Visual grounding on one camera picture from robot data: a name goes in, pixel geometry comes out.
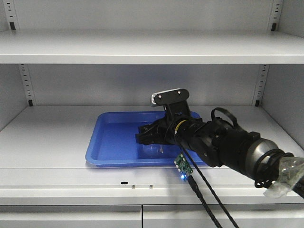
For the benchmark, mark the grey cabinet shelf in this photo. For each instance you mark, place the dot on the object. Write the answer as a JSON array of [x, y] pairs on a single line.
[[42, 162], [149, 47]]

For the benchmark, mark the green circuit board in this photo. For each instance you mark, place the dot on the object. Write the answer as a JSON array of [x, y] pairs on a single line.
[[183, 167]]

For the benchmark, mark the grey cabinet shelf upper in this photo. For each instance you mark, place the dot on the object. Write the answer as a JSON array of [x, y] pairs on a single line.
[[149, 47]]

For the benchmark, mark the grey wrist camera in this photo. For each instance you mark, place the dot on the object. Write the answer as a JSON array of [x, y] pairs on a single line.
[[169, 97]]

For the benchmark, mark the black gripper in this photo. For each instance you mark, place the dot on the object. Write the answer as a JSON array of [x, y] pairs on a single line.
[[163, 130]]

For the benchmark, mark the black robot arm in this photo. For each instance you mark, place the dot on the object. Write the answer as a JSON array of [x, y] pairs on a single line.
[[219, 142]]

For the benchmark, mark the clear glass beaker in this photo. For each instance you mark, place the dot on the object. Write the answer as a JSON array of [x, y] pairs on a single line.
[[152, 151]]

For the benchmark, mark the grey cabinet shelf lower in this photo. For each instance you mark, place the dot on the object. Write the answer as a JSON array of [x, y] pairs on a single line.
[[42, 162]]

